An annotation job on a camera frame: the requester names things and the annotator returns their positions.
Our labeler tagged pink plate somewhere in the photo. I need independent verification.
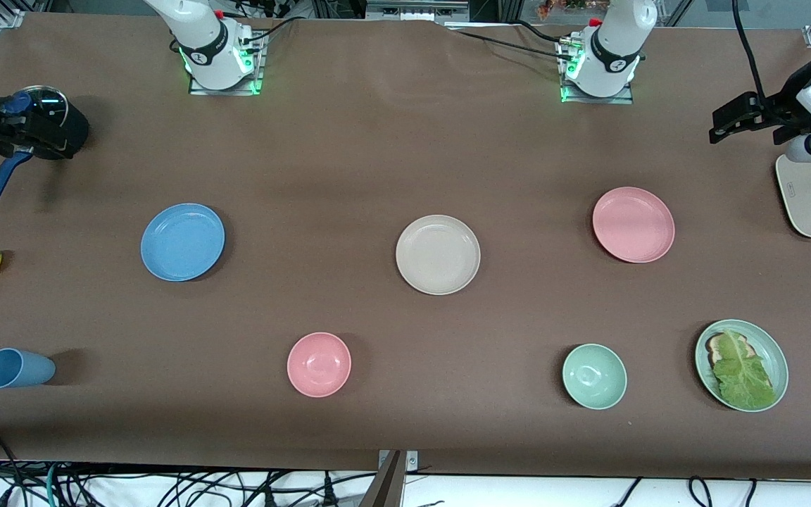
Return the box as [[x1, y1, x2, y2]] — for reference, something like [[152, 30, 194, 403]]
[[592, 187, 676, 264]]

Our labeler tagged blue plate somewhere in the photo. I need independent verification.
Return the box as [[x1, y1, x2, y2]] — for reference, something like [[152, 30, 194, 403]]
[[140, 203, 226, 282]]

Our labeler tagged glass lid blue knob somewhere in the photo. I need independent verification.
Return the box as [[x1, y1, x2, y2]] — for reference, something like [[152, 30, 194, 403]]
[[15, 86, 70, 142]]

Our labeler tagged mint green plate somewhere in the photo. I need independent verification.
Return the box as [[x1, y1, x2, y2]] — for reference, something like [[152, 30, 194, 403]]
[[694, 319, 789, 413]]

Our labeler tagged blue cup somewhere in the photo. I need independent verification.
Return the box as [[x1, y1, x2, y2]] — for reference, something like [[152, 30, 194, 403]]
[[0, 348, 56, 389]]

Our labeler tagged toasted bread slice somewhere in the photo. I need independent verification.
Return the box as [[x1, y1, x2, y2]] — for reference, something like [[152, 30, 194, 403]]
[[705, 332, 758, 370]]

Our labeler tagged colourful toy food pile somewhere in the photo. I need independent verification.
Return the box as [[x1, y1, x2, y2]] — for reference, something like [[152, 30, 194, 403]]
[[536, 0, 610, 18]]

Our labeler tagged green lettuce leaf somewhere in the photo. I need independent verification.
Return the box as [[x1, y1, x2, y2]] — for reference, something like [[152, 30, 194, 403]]
[[712, 328, 778, 411]]

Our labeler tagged mint green bowl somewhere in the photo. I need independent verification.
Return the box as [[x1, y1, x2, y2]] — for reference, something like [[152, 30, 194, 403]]
[[562, 343, 628, 411]]

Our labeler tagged beige plate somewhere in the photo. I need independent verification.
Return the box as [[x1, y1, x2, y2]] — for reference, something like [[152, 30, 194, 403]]
[[396, 215, 482, 296]]

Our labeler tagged brown table cloth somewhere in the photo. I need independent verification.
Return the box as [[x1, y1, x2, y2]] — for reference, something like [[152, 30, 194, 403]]
[[0, 11, 811, 481]]

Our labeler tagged pink bowl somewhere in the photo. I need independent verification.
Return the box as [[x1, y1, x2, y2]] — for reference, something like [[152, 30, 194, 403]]
[[287, 332, 352, 399]]

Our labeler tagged black base cable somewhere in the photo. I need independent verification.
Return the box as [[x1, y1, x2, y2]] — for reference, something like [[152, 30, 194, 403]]
[[240, 15, 308, 44], [511, 20, 577, 46], [448, 27, 574, 61]]

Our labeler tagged green floor cable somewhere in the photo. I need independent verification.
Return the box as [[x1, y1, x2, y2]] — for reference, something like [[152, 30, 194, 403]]
[[44, 463, 63, 507]]

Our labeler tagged grey metal frame bar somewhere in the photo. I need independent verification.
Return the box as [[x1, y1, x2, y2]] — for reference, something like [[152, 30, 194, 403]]
[[365, 0, 470, 22]]

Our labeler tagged metal table bracket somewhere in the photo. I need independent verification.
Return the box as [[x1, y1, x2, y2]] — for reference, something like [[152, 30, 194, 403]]
[[377, 449, 419, 474]]

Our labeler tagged dark slanted post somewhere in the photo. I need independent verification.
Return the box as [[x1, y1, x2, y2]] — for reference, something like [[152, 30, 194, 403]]
[[358, 451, 406, 507]]

